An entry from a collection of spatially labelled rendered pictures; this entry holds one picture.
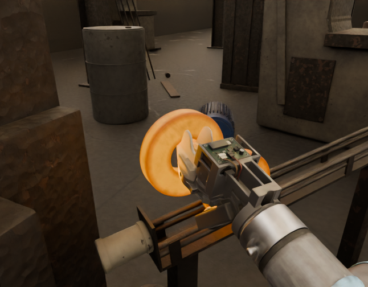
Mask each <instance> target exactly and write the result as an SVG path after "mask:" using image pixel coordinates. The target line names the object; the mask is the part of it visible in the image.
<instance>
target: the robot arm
mask: <svg viewBox="0 0 368 287"><path fill-rule="evenodd" d="M242 143H244V144H245V145H246V147H248V148H249V149H250V151H252V154H251V155H250V154H249V153H248V152H247V151H246V150H245V149H244V148H243V147H242V146H241V144H242ZM260 157H261V155H260V154H259V153H258V152H257V151H256V150H255V149H254V148H252V147H251V146H250V145H249V144H248V143H247V142H246V141H245V140H244V139H243V138H241V136H240V135H237V136H236V140H235V139H234V138H232V137H230V138H226V139H222V140H218V141H213V138H212V131H211V129H210V128H209V127H208V126H205V127H203V129H202V131H201V133H200V135H199V136H198V138H197V140H195V139H192V135H191V133H190V132H189V130H186V131H185V132H184V135H183V138H182V141H181V142H180V143H179V144H178V145H177V160H178V172H179V177H180V179H181V181H182V183H183V184H184V185H185V186H186V187H187V188H188V189H189V190H190V193H191V194H196V196H197V197H198V198H199V199H200V200H201V203H204V204H209V205H210V207H207V208H206V209H204V211H203V212H202V213H201V214H198V215H196V216H195V221H196V223H197V226H198V229H199V230H202V229H206V228H208V229H212V230H214V229H218V228H220V227H221V226H222V224H224V223H229V222H232V226H231V229H232V231H233V233H234V234H235V235H236V237H237V238H238V239H239V243H240V244H241V246H242V247H243V248H244V250H245V251H246V253H247V255H248V256H249V257H250V258H251V259H252V261H253V262H254V263H255V264H256V266H257V267H258V268H259V271H260V272H261V273H262V275H263V276H264V277H265V279H266V280H267V281H268V283H269V284H270V286H271V287H368V261H364V262H360V263H356V264H354V265H353V266H351V267H350V268H348V269H347V268H346V267H345V266H344V265H343V264H342V263H341V262H340V261H339V260H338V259H337V258H336V257H335V255H334V254H332V253H331V251H330V250H328V249H327V247H326V246H324V245H323V243H322V242H320V241H319V239H318V238H316V237H315V235H314V234H312V233H311V231H310V230H309V228H308V227H307V226H306V225H305V224H304V223H303V222H302V221H301V220H300V219H299V218H298V217H297V216H296V215H295V214H294V213H293V212H292V211H291V210H290V209H289V208H288V207H287V206H286V205H284V204H281V202H280V201H279V200H278V199H277V198H278V196H279V194H280V191H281V189H282V188H281V187H280V186H279V185H278V184H277V183H276V182H275V181H274V180H273V179H272V178H271V177H270V176H269V175H268V174H267V173H266V172H265V171H264V170H263V169H262V168H261V167H260V166H259V165H258V163H259V160H260ZM215 206H217V207H215Z"/></svg>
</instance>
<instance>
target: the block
mask: <svg viewBox="0 0 368 287"><path fill-rule="evenodd" d="M0 287H56V283H55V279H54V274H53V271H52V267H51V263H50V258H49V255H48V251H47V247H46V242H45V239H44V235H43V231H42V226H41V223H40V219H39V215H38V214H37V213H36V212H35V211H34V210H33V209H31V208H28V207H26V206H23V205H21V204H18V203H15V202H12V201H10V200H8V199H5V198H2V197H0Z"/></svg>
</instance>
